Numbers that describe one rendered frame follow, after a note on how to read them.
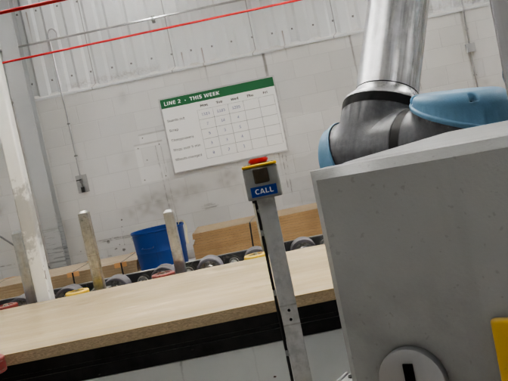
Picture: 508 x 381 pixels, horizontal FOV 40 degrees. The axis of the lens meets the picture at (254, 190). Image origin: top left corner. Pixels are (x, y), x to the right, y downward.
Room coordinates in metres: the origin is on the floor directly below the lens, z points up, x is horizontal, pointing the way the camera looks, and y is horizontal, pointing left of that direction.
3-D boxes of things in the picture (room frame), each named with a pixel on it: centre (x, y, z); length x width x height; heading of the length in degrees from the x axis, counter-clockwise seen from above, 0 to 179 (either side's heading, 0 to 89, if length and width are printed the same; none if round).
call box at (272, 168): (1.42, -0.02, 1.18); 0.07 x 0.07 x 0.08; 89
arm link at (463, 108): (0.84, -0.26, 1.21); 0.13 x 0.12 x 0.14; 41
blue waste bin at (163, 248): (7.11, 1.03, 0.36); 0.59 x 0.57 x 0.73; 178
